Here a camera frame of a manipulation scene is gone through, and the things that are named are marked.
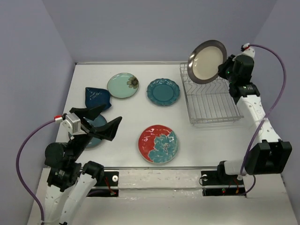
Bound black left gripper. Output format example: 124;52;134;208
70;102;123;159

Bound cream plate with metallic rim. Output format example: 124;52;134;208
187;40;227;84

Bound red plate with teal flower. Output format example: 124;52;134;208
138;125;179;164

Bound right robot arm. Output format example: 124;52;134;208
216;54;292;184

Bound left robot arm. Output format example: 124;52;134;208
42;105;122;225

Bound navy blue leaf-shaped dish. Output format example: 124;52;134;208
85;87;112;111

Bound small dark teal round plate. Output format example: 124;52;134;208
63;113;107;149

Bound light green flower plate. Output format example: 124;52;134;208
107;73;139;99

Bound teal scalloped plate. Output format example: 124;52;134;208
146;78;180;106

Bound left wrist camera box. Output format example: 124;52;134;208
62;113;86;135

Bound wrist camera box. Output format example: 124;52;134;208
241;43;255;59
62;113;86;135

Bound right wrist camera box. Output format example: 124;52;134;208
241;43;255;59

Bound metal wire dish rack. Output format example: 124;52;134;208
180;63;243;126

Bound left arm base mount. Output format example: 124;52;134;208
87;170;119;197

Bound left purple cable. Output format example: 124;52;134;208
15;114;68;223

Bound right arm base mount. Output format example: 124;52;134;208
198;170;246;197

